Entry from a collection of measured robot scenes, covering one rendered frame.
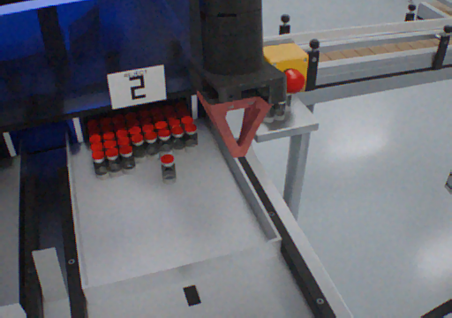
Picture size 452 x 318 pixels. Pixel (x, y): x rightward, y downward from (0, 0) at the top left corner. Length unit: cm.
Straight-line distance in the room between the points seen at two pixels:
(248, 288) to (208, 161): 25
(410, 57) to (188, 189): 61
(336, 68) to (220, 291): 56
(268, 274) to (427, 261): 132
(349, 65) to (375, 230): 105
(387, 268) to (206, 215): 121
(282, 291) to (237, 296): 6
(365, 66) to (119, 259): 66
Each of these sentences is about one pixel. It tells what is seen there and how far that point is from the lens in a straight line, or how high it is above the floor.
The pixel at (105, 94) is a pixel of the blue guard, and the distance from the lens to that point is 69.
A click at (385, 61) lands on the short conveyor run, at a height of 92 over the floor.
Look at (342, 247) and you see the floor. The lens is 180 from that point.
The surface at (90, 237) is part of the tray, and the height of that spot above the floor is 88.
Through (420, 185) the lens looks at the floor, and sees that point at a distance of 217.
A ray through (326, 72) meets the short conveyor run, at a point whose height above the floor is 92.
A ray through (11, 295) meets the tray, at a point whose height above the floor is 88.
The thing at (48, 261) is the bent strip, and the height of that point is 93.
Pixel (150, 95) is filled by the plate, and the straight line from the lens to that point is 70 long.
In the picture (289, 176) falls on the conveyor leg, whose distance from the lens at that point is 116.
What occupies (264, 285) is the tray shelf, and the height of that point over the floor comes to 88.
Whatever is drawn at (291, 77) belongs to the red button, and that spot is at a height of 101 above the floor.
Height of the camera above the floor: 137
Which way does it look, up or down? 39 degrees down
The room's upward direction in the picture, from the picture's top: straight up
